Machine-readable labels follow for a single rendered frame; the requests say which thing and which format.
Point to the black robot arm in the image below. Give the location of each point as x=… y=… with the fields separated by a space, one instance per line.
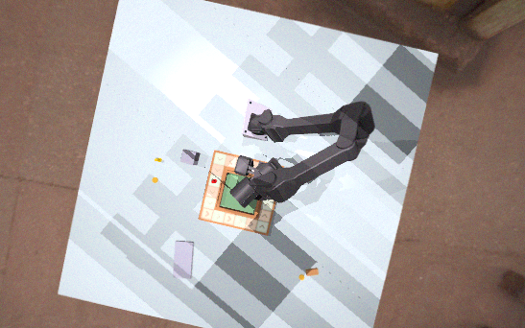
x=354 y=122

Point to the small orange rectangular block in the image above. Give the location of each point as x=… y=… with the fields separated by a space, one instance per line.
x=311 y=272

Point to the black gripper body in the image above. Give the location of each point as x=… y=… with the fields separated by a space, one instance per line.
x=243 y=166

